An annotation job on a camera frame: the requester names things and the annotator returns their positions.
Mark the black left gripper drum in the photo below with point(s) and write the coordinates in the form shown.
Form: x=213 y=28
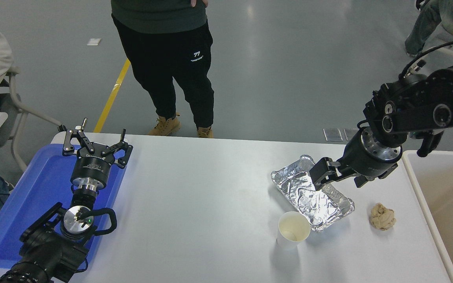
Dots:
x=91 y=167

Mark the silver foil tray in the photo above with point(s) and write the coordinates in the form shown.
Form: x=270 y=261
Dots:
x=313 y=204

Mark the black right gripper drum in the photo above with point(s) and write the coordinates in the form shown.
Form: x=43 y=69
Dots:
x=362 y=163

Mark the standing person's hand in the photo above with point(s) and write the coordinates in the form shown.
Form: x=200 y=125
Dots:
x=199 y=2

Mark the grey metal frame chair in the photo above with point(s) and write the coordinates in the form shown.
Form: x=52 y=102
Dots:
x=16 y=98

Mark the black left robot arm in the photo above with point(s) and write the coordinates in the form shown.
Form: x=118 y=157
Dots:
x=45 y=255

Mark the white paper cup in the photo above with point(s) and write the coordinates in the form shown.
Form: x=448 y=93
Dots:
x=289 y=239

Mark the crumpled tan paper ball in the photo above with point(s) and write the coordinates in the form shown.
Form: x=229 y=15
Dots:
x=383 y=217

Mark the blue plastic tray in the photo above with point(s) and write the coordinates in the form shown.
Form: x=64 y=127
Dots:
x=34 y=196

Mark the clear floor plate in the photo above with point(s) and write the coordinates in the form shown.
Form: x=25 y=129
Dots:
x=350 y=134
x=333 y=135

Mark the seated person on white chair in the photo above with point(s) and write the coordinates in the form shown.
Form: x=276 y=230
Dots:
x=427 y=19

